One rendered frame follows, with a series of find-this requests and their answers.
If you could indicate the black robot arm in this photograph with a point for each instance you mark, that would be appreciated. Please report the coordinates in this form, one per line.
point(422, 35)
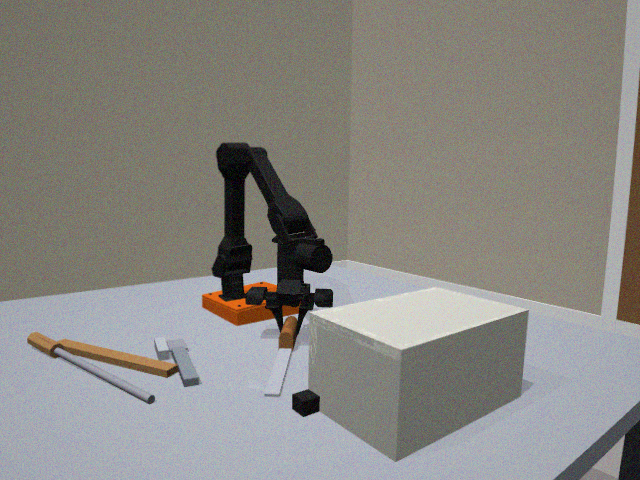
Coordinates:
point(286, 216)

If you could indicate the grey metal rod with wooden handle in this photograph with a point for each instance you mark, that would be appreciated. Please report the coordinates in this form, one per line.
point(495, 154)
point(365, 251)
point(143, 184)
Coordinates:
point(56, 350)

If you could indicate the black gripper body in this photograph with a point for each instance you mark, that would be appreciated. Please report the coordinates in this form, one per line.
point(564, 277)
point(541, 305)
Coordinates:
point(321, 297)

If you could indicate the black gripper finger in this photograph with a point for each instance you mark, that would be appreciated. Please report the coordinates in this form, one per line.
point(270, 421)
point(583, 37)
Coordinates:
point(277, 312)
point(301, 315)

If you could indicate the wooden bar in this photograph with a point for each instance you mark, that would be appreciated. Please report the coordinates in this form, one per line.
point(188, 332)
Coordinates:
point(121, 359)

